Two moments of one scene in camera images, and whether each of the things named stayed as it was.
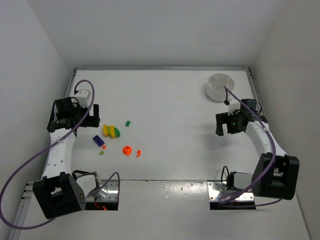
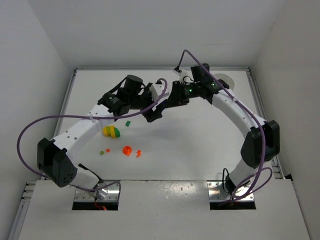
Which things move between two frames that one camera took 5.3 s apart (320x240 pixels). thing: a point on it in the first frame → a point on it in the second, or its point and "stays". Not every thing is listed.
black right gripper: (222, 122) → (173, 94)
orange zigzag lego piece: (138, 153) stays
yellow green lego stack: (111, 131) stays
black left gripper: (92, 116) → (145, 99)
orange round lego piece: (127, 150) stays
